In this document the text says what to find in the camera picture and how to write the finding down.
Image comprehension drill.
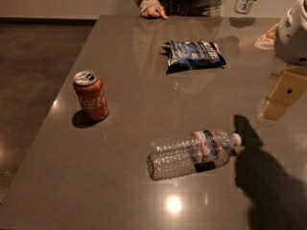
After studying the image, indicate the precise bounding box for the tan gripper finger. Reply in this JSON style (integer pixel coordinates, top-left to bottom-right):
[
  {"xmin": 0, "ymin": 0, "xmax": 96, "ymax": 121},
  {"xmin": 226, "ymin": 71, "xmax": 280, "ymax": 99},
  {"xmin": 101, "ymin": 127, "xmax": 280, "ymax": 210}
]
[{"xmin": 260, "ymin": 66, "xmax": 307, "ymax": 121}]

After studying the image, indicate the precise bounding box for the clear plastic water bottle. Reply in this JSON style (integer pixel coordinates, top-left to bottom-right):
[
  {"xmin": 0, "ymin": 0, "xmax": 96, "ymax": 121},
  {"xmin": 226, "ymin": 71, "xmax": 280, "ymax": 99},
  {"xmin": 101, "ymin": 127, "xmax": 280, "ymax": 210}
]
[{"xmin": 147, "ymin": 129, "xmax": 242, "ymax": 181}]

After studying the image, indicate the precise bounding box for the red cola can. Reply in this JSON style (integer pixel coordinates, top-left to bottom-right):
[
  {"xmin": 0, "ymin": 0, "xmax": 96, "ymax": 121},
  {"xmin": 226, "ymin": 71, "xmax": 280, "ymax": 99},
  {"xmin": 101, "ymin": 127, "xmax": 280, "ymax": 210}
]
[{"xmin": 73, "ymin": 70, "xmax": 108, "ymax": 122}]

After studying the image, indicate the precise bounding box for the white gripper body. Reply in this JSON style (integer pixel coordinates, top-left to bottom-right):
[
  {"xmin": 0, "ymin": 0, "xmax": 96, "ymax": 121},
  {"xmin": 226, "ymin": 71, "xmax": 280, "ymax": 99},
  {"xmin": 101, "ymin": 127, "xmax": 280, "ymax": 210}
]
[{"xmin": 274, "ymin": 0, "xmax": 307, "ymax": 65}]

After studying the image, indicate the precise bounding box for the snack package at table edge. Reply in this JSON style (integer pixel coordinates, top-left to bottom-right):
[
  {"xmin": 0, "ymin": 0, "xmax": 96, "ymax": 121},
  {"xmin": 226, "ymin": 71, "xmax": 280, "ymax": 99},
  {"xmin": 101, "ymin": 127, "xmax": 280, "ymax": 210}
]
[{"xmin": 254, "ymin": 24, "xmax": 278, "ymax": 50}]

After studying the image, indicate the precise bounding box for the person's right hand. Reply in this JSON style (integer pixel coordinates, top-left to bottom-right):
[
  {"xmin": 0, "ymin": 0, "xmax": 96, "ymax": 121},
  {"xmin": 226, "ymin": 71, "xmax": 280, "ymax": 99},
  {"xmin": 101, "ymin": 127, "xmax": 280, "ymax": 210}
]
[{"xmin": 141, "ymin": 4, "xmax": 168, "ymax": 19}]

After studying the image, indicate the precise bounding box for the blue chip bag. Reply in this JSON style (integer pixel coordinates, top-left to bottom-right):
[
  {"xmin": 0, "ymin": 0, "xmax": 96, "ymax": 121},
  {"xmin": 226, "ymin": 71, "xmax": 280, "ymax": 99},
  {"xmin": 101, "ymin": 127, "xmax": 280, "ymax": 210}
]
[{"xmin": 161, "ymin": 41, "xmax": 226, "ymax": 73}]

